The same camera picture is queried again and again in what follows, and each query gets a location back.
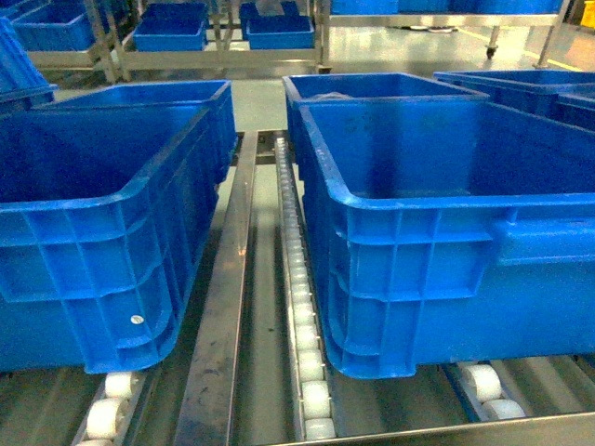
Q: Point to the metal shelf rack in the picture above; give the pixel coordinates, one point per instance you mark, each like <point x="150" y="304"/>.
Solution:
<point x="237" y="359"/>

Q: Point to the rear right blue crate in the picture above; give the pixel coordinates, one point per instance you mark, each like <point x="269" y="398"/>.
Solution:
<point x="306" y="90"/>

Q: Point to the rear left blue crate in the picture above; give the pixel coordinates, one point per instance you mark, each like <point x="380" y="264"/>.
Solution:
<point x="213" y="95"/>

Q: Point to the front right blue crate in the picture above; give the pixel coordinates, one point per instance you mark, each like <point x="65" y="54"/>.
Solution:
<point x="443" y="231"/>

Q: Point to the white roller track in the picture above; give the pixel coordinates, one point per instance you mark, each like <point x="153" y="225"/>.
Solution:
<point x="312" y="406"/>

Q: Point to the background blue bin centre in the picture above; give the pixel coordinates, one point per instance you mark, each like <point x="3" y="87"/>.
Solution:
<point x="290" y="30"/>

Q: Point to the front left blue crate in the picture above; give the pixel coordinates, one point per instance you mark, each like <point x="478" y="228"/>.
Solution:
<point x="104" y="218"/>

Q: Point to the background blue bin centre-left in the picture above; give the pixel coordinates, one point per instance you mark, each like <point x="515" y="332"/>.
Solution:
<point x="172" y="27"/>

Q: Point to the far right blue crate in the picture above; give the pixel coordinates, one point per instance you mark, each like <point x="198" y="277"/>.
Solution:
<point x="563" y="96"/>

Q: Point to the tilted blue crate far left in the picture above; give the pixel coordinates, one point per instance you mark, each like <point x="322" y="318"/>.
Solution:
<point x="22" y="85"/>

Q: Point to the background blue bin left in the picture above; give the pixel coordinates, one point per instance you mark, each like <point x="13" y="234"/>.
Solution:
<point x="55" y="27"/>

